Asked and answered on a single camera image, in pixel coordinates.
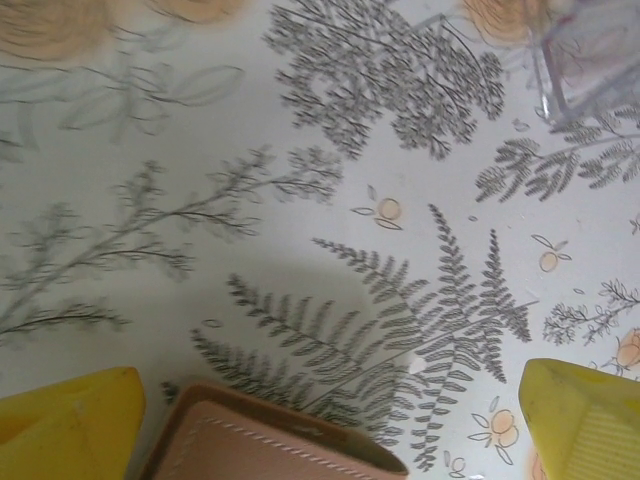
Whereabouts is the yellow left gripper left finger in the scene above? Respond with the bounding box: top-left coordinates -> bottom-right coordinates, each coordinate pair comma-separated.
0,367 -> 146,480

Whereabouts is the red card box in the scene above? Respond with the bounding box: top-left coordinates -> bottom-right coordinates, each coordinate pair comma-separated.
407,0 -> 640,126

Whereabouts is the tan leather card holder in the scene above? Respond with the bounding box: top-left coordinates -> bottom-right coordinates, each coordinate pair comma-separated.
138,380 -> 410,480

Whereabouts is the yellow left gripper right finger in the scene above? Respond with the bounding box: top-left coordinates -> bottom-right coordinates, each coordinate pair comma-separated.
519,357 -> 640,480

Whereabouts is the floral tablecloth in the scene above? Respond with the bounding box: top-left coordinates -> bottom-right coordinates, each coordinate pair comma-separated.
0,0 -> 640,480

